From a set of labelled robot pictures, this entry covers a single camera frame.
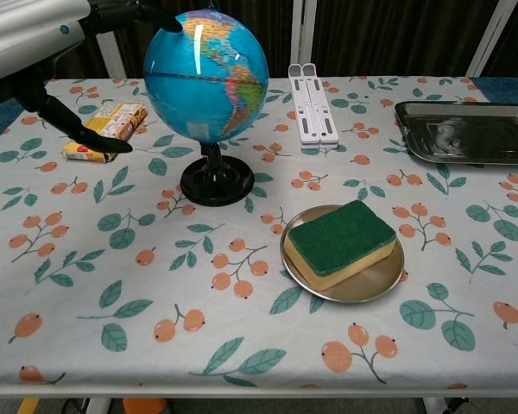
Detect rectangular steel tray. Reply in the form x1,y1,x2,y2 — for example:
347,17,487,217
393,100,518,166

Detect round metal plate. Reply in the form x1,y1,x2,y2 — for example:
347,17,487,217
279,204,406,304

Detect floral tablecloth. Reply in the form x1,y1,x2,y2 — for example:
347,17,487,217
0,76,518,389

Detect green yellow sponge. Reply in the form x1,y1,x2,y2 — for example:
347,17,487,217
283,199,397,292

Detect blue globe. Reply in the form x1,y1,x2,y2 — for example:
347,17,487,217
142,8,270,207

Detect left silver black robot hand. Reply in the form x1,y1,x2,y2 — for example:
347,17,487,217
0,0,185,154

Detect white folding laptop stand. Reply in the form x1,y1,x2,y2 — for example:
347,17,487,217
287,62,342,151

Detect yellow snack box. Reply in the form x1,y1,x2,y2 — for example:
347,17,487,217
61,102,149,164

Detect grey partition post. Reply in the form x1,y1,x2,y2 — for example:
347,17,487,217
291,0,316,78
95,29,126,81
465,0,517,78

